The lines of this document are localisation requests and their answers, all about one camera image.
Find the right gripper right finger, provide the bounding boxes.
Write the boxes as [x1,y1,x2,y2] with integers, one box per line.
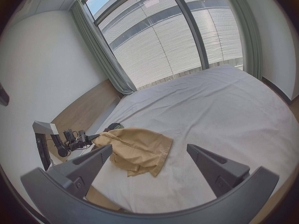
[187,143,251,199]

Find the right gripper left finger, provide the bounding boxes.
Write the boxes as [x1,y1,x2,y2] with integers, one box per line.
[48,144,113,198]

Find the tan shorts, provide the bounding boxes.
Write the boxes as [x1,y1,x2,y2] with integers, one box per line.
[93,127,173,178]

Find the bed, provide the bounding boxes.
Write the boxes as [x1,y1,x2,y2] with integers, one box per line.
[50,64,299,214]

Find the grey-green curtain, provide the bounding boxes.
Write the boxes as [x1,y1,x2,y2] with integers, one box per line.
[71,1,137,96]
[221,0,264,80]

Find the window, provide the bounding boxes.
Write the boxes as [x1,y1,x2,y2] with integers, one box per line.
[83,0,244,90]

